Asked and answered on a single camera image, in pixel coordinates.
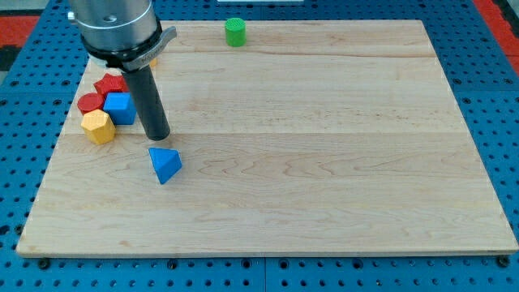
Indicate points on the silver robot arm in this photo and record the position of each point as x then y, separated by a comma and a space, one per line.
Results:
123, 34

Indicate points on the blue cube block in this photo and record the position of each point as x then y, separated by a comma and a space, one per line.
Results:
120, 107

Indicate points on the wooden board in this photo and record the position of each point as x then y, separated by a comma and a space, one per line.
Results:
314, 139

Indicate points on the blue triangular prism block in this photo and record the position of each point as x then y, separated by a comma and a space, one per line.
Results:
166, 163

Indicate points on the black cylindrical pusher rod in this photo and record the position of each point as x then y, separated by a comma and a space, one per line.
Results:
147, 102

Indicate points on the green cylinder block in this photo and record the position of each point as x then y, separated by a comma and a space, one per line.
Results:
235, 32

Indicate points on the yellow hexagon block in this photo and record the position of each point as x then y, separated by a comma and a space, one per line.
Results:
98, 127

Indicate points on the red star block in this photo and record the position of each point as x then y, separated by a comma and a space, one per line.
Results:
110, 83

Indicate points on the red cylinder block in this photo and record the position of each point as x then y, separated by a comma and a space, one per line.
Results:
90, 102

